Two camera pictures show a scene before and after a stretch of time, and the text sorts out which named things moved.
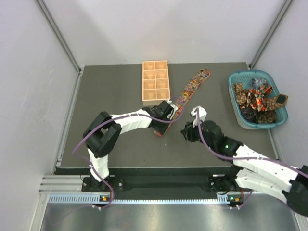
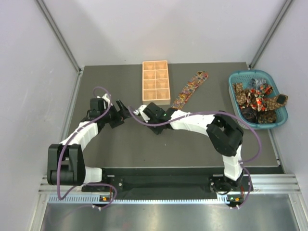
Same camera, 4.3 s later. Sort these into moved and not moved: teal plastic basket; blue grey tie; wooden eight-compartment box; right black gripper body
Moved: right black gripper body
Not moved: wooden eight-compartment box; blue grey tie; teal plastic basket
